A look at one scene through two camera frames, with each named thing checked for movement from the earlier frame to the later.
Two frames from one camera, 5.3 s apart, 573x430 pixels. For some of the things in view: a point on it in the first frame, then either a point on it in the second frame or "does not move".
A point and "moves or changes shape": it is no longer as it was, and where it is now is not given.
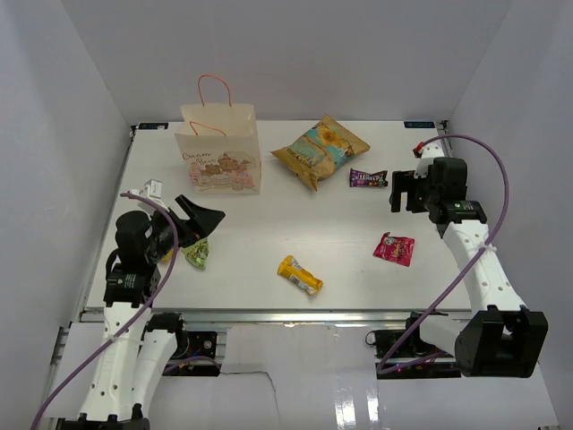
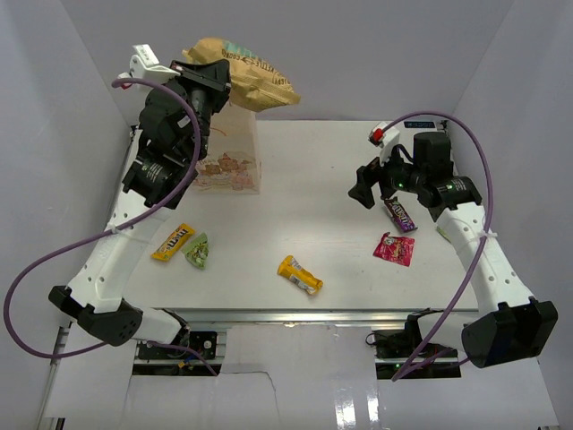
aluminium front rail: x=260 y=316 does not move
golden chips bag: x=326 y=147 to x=255 y=85
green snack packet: x=197 y=253 does not move
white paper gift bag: x=220 y=146 does not move
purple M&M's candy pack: x=361 y=178 moves or changes shape
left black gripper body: x=164 y=231 to x=208 y=94
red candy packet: x=396 y=249 does not move
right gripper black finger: x=403 y=181 to x=367 y=178
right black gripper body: x=425 y=193 to x=396 y=176
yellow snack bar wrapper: x=290 y=268 does not move
